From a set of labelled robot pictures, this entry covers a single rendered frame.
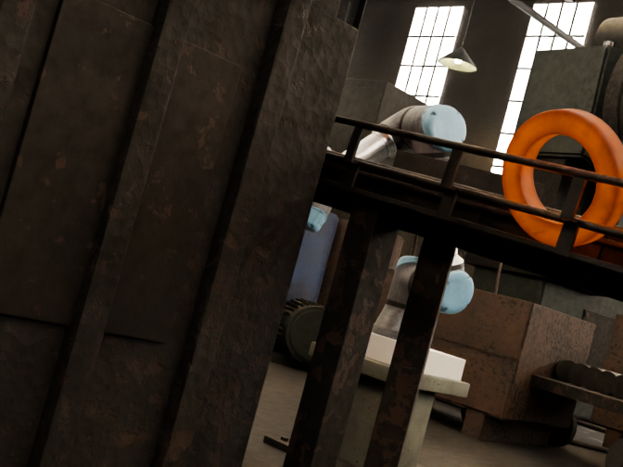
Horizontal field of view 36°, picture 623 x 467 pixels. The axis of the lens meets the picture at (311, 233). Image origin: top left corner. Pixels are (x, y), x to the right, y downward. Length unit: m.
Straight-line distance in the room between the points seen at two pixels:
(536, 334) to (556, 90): 3.37
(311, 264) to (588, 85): 2.66
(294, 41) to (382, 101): 5.55
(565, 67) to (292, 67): 5.97
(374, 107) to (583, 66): 1.52
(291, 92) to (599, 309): 5.94
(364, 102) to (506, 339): 3.26
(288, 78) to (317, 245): 4.05
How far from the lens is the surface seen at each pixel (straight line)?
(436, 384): 2.60
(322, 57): 1.57
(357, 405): 2.62
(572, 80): 7.31
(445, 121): 2.47
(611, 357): 5.71
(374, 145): 2.54
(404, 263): 2.65
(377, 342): 2.61
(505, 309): 4.25
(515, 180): 1.37
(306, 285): 5.49
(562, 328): 4.51
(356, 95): 7.18
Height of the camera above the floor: 0.45
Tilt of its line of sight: 3 degrees up
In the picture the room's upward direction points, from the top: 15 degrees clockwise
